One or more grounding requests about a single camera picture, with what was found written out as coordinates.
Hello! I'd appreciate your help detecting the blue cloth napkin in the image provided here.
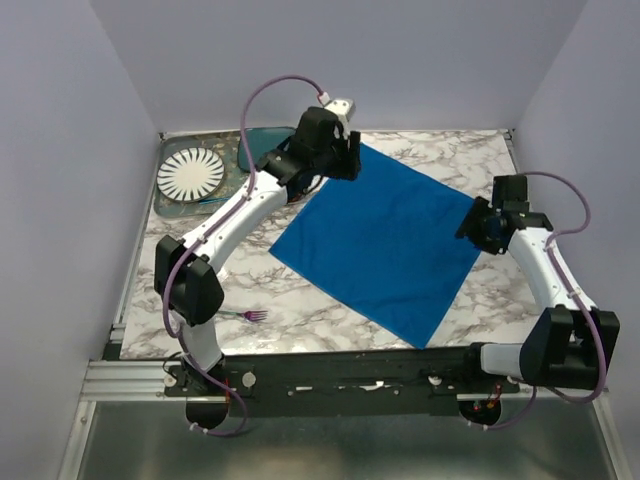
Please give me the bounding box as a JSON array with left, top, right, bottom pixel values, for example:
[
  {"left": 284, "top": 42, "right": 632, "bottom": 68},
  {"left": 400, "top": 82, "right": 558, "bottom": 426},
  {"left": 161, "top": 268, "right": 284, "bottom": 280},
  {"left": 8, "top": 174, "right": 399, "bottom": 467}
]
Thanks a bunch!
[{"left": 270, "top": 146, "right": 479, "bottom": 348}]

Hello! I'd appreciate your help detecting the iridescent purple fork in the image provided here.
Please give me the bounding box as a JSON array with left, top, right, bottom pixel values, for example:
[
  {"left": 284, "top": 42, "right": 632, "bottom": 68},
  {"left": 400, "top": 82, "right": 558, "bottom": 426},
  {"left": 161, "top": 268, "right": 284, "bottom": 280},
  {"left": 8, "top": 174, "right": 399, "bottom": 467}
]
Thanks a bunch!
[{"left": 218, "top": 310, "right": 268, "bottom": 323}]

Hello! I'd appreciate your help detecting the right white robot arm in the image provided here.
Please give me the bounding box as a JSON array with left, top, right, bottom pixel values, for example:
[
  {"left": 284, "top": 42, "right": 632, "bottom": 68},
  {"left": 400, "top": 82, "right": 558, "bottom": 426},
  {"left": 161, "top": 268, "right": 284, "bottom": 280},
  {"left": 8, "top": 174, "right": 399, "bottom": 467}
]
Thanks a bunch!
[{"left": 456, "top": 174, "right": 620, "bottom": 403}]

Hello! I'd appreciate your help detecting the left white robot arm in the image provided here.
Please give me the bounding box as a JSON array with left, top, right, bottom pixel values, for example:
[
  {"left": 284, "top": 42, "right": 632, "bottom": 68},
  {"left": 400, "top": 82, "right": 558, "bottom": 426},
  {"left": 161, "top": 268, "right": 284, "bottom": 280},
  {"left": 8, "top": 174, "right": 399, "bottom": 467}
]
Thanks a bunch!
[{"left": 154, "top": 99, "right": 361, "bottom": 395}]

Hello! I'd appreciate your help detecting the teal square plate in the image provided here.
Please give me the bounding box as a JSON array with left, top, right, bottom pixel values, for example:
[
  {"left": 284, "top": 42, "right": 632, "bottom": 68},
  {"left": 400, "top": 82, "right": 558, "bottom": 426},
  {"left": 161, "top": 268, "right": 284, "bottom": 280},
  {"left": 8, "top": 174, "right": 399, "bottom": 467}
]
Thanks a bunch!
[{"left": 237, "top": 126, "right": 295, "bottom": 172}]

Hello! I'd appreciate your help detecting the green patterned tray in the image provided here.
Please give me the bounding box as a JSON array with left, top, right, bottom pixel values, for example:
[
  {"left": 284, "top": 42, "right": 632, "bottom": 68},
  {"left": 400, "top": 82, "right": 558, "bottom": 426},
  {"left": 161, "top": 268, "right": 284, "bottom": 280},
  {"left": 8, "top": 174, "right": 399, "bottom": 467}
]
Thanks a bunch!
[{"left": 153, "top": 131, "right": 249, "bottom": 218}]

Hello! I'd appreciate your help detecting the blue plastic fork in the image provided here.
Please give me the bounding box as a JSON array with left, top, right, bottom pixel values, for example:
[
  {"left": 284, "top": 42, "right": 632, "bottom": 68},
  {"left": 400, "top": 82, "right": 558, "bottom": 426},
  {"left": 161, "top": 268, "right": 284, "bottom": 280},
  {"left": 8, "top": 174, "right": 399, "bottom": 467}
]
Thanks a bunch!
[{"left": 198, "top": 197, "right": 231, "bottom": 205}]

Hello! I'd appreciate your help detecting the white striped round plate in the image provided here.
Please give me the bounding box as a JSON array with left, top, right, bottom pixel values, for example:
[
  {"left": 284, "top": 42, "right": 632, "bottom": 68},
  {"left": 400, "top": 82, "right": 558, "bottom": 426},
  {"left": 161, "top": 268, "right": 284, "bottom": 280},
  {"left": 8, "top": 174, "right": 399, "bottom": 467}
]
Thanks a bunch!
[{"left": 156, "top": 147, "right": 225, "bottom": 203}]

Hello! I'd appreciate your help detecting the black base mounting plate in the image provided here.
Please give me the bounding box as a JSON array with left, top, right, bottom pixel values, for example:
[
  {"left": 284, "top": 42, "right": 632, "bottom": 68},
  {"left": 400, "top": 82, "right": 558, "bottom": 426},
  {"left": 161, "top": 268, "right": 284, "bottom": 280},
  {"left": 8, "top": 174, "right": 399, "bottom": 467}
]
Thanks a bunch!
[{"left": 165, "top": 346, "right": 519, "bottom": 418}]

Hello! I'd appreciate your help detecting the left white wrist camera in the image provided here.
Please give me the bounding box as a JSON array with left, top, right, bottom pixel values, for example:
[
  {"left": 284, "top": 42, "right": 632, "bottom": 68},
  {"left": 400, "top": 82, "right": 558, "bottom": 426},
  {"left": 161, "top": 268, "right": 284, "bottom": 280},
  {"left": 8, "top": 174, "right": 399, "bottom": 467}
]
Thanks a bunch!
[{"left": 324, "top": 98, "right": 356, "bottom": 122}]

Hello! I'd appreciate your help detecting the aluminium frame rail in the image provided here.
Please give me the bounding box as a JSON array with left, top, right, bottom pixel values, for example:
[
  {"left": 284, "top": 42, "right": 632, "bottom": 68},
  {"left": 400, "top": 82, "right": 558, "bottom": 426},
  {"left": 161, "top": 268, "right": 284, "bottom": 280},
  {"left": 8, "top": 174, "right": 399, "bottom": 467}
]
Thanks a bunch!
[{"left": 79, "top": 357, "right": 174, "bottom": 401}]

